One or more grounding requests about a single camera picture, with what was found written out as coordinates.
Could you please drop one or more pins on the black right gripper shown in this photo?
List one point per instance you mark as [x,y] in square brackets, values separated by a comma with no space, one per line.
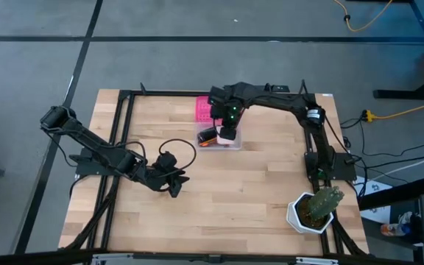
[223,103]

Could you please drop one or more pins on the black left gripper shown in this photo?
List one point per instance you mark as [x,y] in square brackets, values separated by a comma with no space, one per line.
[160,180]

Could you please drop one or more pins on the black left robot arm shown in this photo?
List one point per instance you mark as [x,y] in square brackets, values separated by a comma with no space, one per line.
[87,138]

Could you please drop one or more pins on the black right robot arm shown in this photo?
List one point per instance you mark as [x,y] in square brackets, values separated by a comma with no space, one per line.
[282,101]

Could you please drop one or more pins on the clear pencil box pink lid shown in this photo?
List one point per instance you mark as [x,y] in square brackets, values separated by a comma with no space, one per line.
[202,108]

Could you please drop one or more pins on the black corner clamp lever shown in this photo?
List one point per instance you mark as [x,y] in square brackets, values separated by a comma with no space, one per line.
[143,88]

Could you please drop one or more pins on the potted cactus in white pot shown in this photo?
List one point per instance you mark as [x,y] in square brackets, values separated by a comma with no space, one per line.
[293,217]

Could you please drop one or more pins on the green cactus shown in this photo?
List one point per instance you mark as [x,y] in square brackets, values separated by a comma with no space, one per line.
[324,202]

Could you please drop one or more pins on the white printed floor sheet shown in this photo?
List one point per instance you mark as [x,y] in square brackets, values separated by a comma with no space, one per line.
[375,189]

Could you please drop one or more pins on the plastic drink bottle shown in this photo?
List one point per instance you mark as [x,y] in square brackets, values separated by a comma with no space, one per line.
[394,229]

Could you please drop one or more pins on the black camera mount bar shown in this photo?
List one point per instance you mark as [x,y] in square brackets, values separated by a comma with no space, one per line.
[280,88]

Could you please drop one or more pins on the black aluminium table frame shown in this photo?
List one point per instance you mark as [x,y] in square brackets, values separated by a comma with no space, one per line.
[168,93]

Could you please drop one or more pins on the black rail silver brackets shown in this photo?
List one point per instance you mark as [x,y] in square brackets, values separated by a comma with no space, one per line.
[212,258]

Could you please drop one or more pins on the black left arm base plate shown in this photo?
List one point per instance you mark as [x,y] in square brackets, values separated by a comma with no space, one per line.
[90,167]

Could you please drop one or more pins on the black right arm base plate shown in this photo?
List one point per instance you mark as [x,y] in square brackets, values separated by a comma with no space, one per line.
[344,171]

